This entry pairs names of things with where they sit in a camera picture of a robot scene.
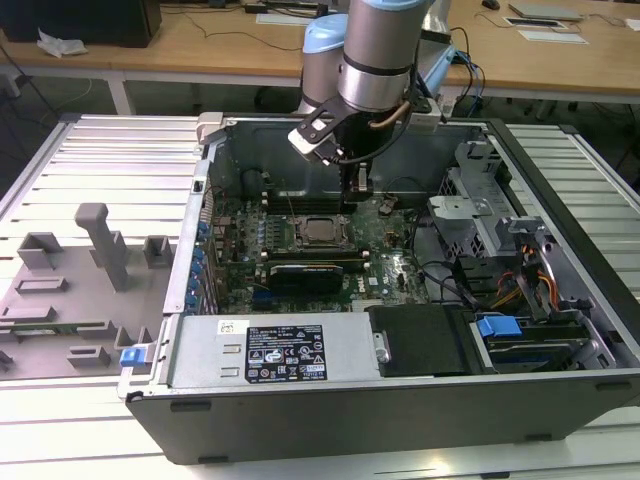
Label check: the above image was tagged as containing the metal socket cover frame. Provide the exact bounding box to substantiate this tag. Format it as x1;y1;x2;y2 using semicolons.
294;214;353;249

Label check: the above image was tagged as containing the black RAM slot bank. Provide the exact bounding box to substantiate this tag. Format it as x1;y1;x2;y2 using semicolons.
260;192;346;215
258;247;372;274

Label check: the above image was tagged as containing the CPU socket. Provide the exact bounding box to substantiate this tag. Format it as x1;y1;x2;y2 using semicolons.
292;213;358;252

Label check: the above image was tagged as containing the black drive bay cover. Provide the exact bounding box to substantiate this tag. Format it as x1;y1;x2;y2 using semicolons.
366;304;475;379

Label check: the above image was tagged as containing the silver metal drive cage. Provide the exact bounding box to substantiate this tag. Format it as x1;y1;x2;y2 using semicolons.
426;167;507;254

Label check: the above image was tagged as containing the green motherboard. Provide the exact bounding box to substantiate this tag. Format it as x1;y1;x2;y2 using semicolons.
212;193;437;315

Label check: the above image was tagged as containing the black graphics card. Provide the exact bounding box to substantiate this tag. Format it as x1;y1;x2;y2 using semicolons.
268;262;346;297

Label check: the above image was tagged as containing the wooden desk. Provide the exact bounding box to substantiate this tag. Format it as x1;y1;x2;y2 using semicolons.
0;0;640;106

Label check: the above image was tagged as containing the grey flat laptop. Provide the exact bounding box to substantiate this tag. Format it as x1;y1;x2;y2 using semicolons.
508;1;585;23

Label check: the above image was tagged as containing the hard disk in blue carrier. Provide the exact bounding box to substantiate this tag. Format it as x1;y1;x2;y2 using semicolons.
473;313;592;372

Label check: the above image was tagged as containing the grey power supply unit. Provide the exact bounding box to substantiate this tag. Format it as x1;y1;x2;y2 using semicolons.
168;313;382;389

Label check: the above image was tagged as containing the black open PC case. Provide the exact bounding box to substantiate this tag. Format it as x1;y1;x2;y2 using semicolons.
117;112;640;466

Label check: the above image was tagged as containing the black computer box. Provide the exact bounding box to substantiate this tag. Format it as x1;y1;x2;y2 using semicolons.
1;0;163;49

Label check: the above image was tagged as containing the white crumpled paper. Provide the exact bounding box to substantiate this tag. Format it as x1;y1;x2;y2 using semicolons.
36;27;90;59

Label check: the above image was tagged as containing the grey plastic parts rack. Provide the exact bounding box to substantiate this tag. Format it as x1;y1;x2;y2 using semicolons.
0;202;177;382

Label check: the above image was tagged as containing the green RAM stick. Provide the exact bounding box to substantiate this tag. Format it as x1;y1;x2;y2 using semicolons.
0;323;81;337

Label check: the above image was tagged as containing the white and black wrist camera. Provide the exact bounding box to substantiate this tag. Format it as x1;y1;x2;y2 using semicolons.
287;97;349;166

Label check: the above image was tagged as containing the blue hanging cable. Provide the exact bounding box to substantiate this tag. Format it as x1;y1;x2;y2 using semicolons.
460;49;487;117

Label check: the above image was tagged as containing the orange and yellow wire bundle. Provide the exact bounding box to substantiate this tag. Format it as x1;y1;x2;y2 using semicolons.
492;243;560;310

